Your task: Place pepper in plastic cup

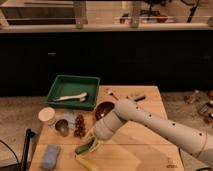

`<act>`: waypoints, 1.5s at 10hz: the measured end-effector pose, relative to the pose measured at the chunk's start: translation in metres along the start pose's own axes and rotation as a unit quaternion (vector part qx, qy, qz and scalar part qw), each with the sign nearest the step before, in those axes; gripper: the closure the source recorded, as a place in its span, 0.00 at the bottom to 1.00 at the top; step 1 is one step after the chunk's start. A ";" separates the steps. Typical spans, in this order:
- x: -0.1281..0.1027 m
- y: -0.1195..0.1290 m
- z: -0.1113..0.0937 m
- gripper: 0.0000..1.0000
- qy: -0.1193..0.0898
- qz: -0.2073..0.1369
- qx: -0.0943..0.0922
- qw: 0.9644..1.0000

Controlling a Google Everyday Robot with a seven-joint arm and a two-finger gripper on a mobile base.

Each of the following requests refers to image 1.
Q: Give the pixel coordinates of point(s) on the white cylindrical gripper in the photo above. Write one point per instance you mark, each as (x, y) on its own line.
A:
(104, 129)

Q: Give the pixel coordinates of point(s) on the green pepper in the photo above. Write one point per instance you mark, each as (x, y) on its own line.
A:
(83, 148)

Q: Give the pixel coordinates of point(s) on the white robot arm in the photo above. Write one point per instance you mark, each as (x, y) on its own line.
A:
(195, 142)

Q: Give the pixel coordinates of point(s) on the clear plastic cup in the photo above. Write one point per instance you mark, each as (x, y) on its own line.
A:
(69, 117)

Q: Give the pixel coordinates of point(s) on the small metal cup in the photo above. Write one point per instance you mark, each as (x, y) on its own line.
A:
(62, 127)

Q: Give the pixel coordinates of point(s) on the white plastic cup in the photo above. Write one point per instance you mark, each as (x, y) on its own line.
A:
(47, 115)

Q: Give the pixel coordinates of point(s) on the dark red grape bunch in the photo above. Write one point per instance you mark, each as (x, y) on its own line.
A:
(79, 127)

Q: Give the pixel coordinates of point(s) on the yellow banana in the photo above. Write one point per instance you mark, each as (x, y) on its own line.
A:
(86, 163)

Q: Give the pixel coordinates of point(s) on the dark brown bowl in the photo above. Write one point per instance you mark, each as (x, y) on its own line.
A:
(103, 109)

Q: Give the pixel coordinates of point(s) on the white bone toy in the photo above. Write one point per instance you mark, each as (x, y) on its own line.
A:
(81, 97)

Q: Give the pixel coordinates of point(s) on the blue sponge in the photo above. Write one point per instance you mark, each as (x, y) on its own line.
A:
(50, 156)

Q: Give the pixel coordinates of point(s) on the green plastic tray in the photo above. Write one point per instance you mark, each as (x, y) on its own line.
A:
(69, 85)

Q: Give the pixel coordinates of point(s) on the black stand pole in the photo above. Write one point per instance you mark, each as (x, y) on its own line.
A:
(29, 135)

